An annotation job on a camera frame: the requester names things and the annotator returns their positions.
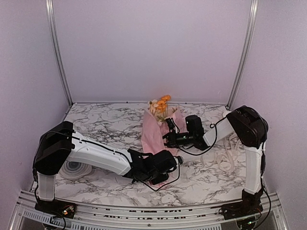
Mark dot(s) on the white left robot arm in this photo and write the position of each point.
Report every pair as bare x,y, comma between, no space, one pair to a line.
63,144

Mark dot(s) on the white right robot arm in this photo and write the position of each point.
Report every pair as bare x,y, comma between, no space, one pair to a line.
250,128

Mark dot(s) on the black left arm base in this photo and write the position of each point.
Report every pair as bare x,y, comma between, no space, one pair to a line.
57,208

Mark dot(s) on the aluminium front rail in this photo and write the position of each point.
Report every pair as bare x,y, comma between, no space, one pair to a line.
214,216

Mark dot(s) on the pink wrapping paper sheet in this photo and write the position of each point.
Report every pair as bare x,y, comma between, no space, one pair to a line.
151,138

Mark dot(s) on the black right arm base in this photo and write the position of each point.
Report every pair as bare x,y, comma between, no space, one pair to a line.
250,204

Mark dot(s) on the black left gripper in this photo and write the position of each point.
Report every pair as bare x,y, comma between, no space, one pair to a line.
161,180

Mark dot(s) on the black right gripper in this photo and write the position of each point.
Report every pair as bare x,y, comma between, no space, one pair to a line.
171,139

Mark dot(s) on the aluminium frame post right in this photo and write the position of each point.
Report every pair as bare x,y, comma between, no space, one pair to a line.
245,50

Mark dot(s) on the cream printed ribbon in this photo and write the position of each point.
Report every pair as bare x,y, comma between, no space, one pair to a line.
226,161

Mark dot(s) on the aluminium frame post left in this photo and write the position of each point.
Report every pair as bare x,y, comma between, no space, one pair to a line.
56,48

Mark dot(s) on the orange bowl white inside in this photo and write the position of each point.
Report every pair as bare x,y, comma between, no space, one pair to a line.
226,113

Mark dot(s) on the peach fake flower stem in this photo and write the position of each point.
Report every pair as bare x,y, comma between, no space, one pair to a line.
153,106

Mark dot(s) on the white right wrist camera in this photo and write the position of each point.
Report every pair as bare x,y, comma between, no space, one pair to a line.
172,126

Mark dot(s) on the orange fake flower stem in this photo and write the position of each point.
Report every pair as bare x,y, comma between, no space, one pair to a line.
160,107

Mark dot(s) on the aluminium frame post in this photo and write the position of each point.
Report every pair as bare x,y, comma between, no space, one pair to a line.
56,48
245,50

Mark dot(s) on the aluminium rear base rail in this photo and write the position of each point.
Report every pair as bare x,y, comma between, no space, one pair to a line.
144,102

